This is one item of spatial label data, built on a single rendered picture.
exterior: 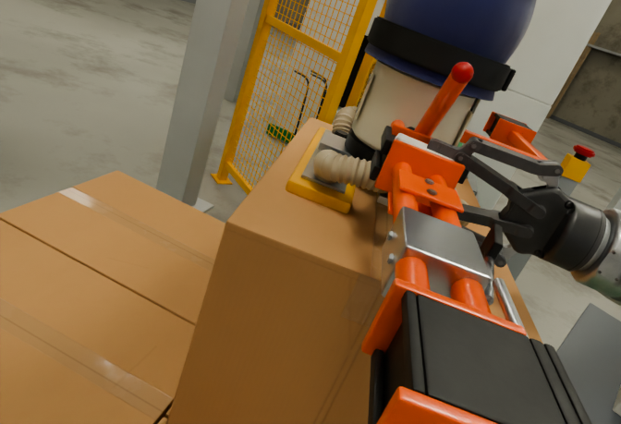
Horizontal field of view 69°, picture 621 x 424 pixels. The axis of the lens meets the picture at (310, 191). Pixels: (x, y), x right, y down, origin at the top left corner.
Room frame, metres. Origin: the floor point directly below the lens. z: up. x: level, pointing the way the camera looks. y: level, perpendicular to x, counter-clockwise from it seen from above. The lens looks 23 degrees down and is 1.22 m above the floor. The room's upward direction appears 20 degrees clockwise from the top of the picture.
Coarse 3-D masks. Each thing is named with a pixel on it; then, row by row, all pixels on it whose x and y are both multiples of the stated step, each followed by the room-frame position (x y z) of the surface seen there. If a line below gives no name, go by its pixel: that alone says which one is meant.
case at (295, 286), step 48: (288, 144) 0.81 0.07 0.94; (288, 192) 0.60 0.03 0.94; (240, 240) 0.46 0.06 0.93; (288, 240) 0.47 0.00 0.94; (336, 240) 0.51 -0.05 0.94; (384, 240) 0.56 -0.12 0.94; (240, 288) 0.46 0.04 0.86; (288, 288) 0.46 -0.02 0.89; (336, 288) 0.46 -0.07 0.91; (192, 336) 0.46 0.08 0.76; (240, 336) 0.46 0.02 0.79; (288, 336) 0.46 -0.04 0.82; (336, 336) 0.46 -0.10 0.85; (192, 384) 0.46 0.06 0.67; (240, 384) 0.46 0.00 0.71; (288, 384) 0.46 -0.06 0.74; (336, 384) 0.46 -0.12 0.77
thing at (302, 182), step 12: (324, 132) 0.89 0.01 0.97; (336, 132) 0.83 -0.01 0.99; (312, 144) 0.80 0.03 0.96; (312, 156) 0.72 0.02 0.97; (300, 168) 0.66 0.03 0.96; (312, 168) 0.67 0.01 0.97; (288, 180) 0.61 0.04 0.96; (300, 180) 0.62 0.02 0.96; (312, 180) 0.63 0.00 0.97; (300, 192) 0.60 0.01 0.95; (312, 192) 0.60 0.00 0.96; (324, 192) 0.61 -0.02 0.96; (336, 192) 0.62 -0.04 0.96; (348, 192) 0.64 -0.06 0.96; (324, 204) 0.60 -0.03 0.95; (336, 204) 0.60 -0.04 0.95; (348, 204) 0.60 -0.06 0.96
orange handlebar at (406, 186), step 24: (504, 144) 0.81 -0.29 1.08; (528, 144) 0.91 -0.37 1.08; (408, 168) 0.46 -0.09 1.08; (408, 192) 0.38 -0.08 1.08; (432, 192) 0.39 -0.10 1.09; (456, 192) 0.42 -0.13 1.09; (432, 216) 0.39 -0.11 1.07; (456, 216) 0.37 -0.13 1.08; (408, 264) 0.26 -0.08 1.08; (456, 288) 0.26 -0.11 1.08; (480, 288) 0.26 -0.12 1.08
